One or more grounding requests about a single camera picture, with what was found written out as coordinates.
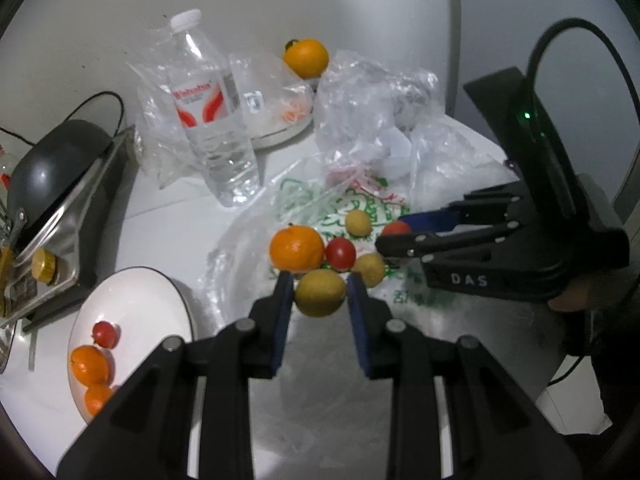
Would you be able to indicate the green printed plastic bag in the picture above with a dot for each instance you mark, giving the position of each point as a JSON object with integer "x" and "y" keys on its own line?
{"x": 250, "y": 270}

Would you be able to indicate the clear water bottle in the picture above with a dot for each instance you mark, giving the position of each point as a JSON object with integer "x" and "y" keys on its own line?
{"x": 215, "y": 125}

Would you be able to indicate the red cherry tomato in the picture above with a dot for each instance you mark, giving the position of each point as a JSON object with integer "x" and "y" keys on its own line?
{"x": 396, "y": 228}
{"x": 106, "y": 334}
{"x": 340, "y": 253}

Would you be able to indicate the yellow-green jujube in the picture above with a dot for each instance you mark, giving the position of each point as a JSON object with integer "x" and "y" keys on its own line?
{"x": 358, "y": 223}
{"x": 369, "y": 269}
{"x": 320, "y": 292}

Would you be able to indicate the large clear plastic bag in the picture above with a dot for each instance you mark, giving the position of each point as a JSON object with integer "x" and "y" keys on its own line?
{"x": 155, "y": 130}

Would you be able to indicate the white plate black rim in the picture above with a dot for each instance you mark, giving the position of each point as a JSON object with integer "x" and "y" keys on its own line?
{"x": 145, "y": 310}

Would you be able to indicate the steel induction cooker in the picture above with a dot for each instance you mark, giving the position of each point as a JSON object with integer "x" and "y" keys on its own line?
{"x": 65, "y": 245}

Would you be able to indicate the grey refrigerator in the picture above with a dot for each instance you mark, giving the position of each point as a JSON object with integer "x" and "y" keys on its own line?
{"x": 500, "y": 20}

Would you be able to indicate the small tangerine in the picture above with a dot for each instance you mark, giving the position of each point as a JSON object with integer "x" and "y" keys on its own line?
{"x": 296, "y": 249}
{"x": 97, "y": 399}
{"x": 90, "y": 364}

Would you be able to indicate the white dish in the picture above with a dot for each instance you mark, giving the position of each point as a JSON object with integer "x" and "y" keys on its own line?
{"x": 275, "y": 130}

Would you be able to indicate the person's right hand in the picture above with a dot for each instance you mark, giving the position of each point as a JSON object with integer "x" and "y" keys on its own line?
{"x": 570, "y": 299}

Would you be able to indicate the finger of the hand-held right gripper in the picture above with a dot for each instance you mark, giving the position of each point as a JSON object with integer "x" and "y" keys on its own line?
{"x": 430, "y": 220}
{"x": 400, "y": 247}

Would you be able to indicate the black wok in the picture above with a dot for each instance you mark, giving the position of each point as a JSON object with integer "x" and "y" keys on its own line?
{"x": 55, "y": 160}

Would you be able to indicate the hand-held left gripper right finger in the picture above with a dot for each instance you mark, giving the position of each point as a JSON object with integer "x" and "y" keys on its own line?
{"x": 361, "y": 330}

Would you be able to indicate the large orange with stem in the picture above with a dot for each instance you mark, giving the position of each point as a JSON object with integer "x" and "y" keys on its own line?
{"x": 307, "y": 59}

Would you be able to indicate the crumpled clear plastic bag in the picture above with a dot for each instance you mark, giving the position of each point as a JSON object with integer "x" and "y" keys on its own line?
{"x": 360, "y": 105}
{"x": 450, "y": 170}

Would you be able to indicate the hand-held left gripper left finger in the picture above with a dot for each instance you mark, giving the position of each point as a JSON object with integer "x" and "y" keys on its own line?
{"x": 281, "y": 330}

